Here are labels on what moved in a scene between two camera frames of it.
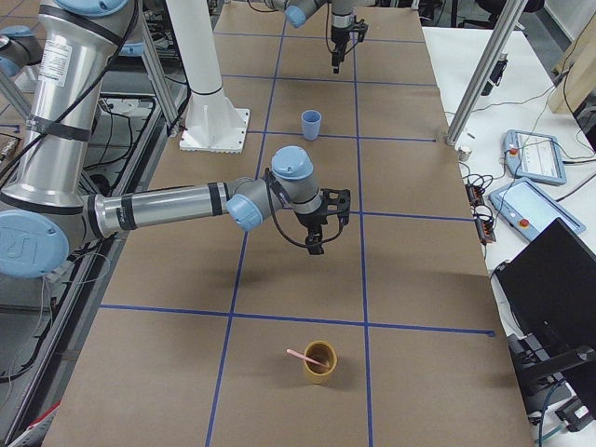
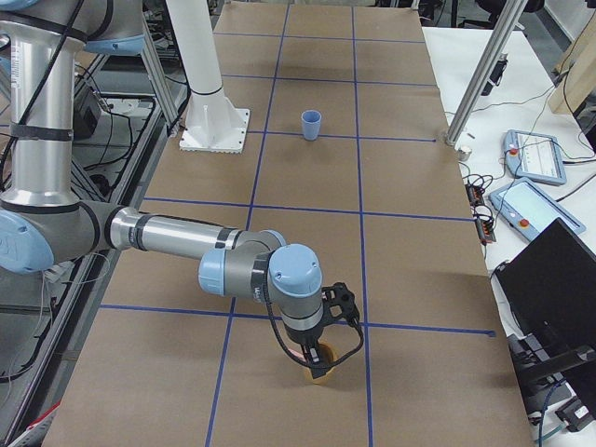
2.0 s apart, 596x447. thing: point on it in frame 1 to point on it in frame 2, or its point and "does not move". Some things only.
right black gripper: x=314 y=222 to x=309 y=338
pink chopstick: x=306 y=358 does not move
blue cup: x=311 y=120 does not move
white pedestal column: x=213 y=125 does not move
